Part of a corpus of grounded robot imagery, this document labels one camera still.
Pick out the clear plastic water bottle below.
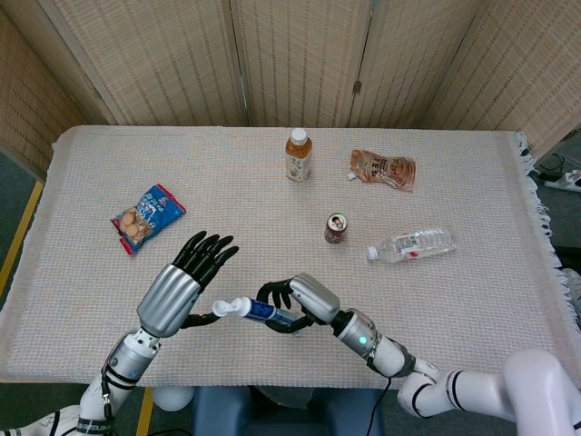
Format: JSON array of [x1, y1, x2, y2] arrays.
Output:
[[365, 226, 458, 264]]

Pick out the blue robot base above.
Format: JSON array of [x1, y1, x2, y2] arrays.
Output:
[[192, 386, 385, 436]]

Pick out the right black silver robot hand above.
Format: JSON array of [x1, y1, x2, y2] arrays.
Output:
[[256, 272, 341, 338]]

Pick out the blue white toothpaste tube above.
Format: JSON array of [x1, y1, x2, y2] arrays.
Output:
[[212, 297, 304, 338]]

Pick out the white woven tablecloth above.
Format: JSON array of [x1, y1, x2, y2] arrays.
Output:
[[0, 124, 581, 391]]

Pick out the blue cookie bag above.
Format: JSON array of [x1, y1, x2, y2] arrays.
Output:
[[109, 183, 187, 256]]

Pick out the red drink can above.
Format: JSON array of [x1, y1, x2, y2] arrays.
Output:
[[323, 212, 350, 246]]

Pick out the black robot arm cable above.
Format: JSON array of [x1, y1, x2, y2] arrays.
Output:
[[368, 356, 394, 436]]

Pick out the amber tea bottle white cap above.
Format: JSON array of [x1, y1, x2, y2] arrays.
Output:
[[284, 127, 313, 183]]

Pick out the beige woven folding screen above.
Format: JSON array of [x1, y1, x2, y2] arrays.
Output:
[[0, 0, 581, 176]]

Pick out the white power strip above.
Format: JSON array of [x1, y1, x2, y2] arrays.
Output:
[[543, 170, 581, 192]]

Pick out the white round robot base part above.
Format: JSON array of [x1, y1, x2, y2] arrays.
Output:
[[152, 386, 195, 412]]

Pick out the brown spouted snack pouch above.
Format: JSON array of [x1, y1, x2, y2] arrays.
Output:
[[348, 148, 417, 193]]

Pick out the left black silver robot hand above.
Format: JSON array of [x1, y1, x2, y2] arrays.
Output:
[[136, 230, 241, 340]]

